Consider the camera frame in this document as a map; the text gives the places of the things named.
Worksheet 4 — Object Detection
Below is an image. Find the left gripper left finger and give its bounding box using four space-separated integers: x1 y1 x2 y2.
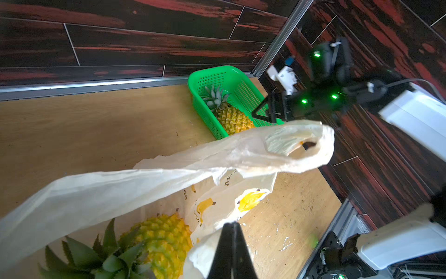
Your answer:
207 223 233 279

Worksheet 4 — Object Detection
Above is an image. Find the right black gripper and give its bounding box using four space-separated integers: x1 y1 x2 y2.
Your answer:
250 36 389 127

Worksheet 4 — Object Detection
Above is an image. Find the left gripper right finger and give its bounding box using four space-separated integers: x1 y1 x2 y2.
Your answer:
232 222 258 279

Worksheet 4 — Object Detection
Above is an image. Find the yellow pineapple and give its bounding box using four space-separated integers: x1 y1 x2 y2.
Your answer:
39 214 193 279
202 85 255 136

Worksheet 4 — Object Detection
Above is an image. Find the white plastic bag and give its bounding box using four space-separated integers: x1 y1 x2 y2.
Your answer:
1 120 335 279

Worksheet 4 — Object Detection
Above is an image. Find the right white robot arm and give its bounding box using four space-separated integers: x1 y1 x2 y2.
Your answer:
272 33 446 229

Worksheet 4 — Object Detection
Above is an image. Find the green plastic basket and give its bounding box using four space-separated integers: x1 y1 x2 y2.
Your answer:
188 66 272 140

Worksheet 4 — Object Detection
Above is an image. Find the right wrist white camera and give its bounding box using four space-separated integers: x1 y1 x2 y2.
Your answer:
266 59 298 96

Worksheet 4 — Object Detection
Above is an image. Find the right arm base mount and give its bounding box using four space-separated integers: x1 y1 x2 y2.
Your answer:
304 231 378 279

